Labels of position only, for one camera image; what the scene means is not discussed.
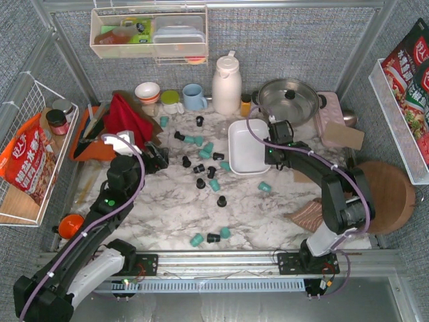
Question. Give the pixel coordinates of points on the brown cardboard on tray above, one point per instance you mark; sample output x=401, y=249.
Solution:
x=343, y=136

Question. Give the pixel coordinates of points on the white right wall basket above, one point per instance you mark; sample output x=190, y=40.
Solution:
x=411, y=156

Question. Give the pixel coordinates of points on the light blue mug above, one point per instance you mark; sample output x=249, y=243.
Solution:
x=194, y=99

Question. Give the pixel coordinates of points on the clear plastic cup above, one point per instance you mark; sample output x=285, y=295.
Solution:
x=224, y=126

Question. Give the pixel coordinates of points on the white wall-mounted basket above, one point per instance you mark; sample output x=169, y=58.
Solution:
x=110, y=40

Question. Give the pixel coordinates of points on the green lid glass jar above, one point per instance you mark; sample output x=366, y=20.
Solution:
x=170, y=100

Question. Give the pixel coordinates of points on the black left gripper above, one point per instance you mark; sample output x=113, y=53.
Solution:
x=155, y=157

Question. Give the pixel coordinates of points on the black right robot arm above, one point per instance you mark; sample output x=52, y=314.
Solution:
x=346, y=201

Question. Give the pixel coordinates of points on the pink egg tray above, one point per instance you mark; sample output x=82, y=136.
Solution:
x=330, y=112

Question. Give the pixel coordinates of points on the brown cardboard square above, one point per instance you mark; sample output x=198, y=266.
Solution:
x=301, y=178

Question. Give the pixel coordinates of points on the striped pink knit cloth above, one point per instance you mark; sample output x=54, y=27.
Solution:
x=309, y=217

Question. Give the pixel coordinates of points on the orange ball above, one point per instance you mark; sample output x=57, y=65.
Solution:
x=70, y=225

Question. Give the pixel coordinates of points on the white rectangular storage basket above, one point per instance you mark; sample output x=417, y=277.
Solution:
x=246, y=154

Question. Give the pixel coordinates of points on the red cloth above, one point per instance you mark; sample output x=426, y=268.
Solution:
x=122, y=117

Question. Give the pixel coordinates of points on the silver lid jar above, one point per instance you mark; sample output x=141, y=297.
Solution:
x=64, y=105

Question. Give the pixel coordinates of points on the steel pot with lid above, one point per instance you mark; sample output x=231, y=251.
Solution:
x=288, y=99

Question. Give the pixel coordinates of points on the white bowl with stripes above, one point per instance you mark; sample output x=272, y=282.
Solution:
x=148, y=92

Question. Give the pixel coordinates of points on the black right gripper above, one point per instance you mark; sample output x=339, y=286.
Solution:
x=279, y=131

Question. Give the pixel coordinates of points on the orange tray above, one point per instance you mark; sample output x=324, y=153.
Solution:
x=87, y=144

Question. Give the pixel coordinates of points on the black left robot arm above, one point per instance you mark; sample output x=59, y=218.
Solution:
x=57, y=289

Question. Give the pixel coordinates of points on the orange spice bottle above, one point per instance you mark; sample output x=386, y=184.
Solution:
x=246, y=100

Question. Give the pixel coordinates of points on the red lid jar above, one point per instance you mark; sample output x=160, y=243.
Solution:
x=57, y=122

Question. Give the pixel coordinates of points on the black coffee capsule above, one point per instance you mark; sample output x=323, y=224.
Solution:
x=200, y=183
x=199, y=121
x=222, y=202
x=186, y=162
x=199, y=168
x=211, y=172
x=218, y=156
x=213, y=238
x=179, y=136

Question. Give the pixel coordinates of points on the white thermos jug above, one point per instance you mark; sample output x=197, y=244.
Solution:
x=227, y=85

